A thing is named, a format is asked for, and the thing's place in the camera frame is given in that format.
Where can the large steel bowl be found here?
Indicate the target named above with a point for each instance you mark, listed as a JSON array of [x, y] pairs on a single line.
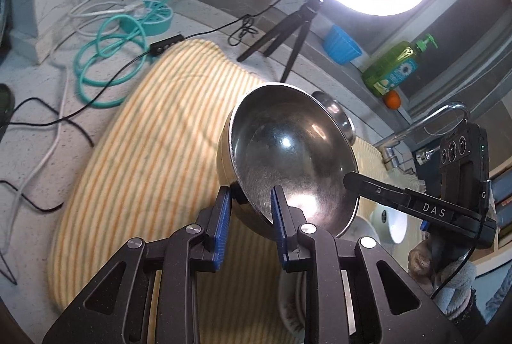
[[288, 152]]

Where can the dark rounded object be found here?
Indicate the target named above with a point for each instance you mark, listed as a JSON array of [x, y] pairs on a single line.
[[4, 106]]

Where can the green dish soap bottle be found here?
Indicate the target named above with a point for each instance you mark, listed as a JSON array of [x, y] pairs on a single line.
[[394, 70]]

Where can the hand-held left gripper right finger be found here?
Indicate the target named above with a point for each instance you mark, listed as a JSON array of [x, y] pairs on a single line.
[[279, 226]]

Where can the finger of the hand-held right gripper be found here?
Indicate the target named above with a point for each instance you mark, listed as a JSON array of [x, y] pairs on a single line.
[[380, 191], [423, 226]]

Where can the black mini tripod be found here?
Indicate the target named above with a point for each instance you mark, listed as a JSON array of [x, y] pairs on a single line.
[[276, 36]]

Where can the person's right forearm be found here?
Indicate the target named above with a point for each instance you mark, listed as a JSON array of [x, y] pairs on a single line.
[[456, 294]]

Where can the chrome kitchen faucet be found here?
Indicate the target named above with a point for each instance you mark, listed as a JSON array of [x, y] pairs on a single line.
[[390, 154]]

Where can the red steel bowl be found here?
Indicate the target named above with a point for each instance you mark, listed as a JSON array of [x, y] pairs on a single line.
[[340, 116]]

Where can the wooden shelf unit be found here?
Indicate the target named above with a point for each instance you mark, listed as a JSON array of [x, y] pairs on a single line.
[[502, 176]]

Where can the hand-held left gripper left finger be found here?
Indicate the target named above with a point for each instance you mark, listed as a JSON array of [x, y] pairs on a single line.
[[222, 228]]

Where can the yellow striped towel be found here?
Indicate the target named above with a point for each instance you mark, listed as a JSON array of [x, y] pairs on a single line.
[[140, 168]]

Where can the orange fruit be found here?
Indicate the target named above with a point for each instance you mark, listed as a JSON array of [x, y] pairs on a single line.
[[392, 99]]

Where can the blue fluted cup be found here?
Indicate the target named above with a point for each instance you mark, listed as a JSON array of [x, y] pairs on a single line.
[[342, 46]]

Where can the person's right hand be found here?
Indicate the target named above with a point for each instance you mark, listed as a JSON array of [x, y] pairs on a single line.
[[420, 260]]

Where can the large floral white plate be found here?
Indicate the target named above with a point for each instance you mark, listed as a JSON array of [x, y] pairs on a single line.
[[291, 306]]

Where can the plain white bowl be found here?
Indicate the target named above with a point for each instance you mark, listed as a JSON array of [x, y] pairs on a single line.
[[394, 226]]

